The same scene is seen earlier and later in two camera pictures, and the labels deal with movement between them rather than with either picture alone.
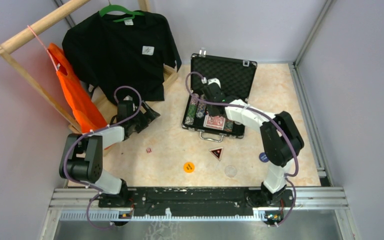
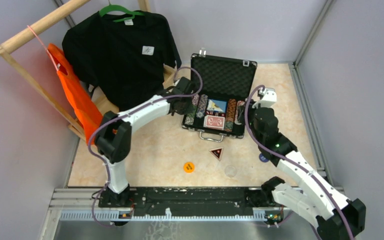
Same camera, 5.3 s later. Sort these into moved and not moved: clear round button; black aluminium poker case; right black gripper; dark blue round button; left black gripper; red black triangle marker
Moved: right black gripper; left black gripper
Not moved: clear round button; red black triangle marker; black aluminium poker case; dark blue round button
